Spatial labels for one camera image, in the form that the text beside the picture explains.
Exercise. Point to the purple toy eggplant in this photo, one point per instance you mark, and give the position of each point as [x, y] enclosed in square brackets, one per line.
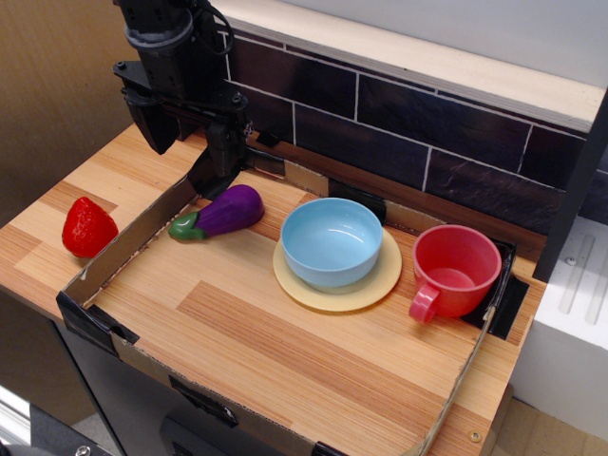
[238, 207]

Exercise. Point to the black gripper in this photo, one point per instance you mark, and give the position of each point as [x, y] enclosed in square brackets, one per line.
[180, 77]

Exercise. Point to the dark brick backsplash panel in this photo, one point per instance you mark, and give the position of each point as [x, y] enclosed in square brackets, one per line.
[505, 164]

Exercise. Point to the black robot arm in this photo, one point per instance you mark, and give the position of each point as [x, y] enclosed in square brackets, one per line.
[159, 16]

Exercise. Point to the cardboard border with black tape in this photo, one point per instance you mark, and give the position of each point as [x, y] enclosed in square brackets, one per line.
[225, 357]

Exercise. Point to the black vertical post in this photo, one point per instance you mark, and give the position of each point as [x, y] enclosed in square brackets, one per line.
[576, 191]

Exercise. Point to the yellow plastic plate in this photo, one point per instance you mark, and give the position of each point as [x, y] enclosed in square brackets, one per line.
[366, 292]

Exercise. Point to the light blue plastic bowl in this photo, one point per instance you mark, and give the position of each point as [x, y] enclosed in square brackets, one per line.
[331, 242]

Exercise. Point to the red plastic cup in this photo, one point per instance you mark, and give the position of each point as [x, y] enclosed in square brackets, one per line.
[454, 268]

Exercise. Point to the white side cabinet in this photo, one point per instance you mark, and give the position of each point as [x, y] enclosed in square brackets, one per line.
[562, 369]

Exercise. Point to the red toy strawberry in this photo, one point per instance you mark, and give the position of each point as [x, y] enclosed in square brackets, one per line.
[88, 228]

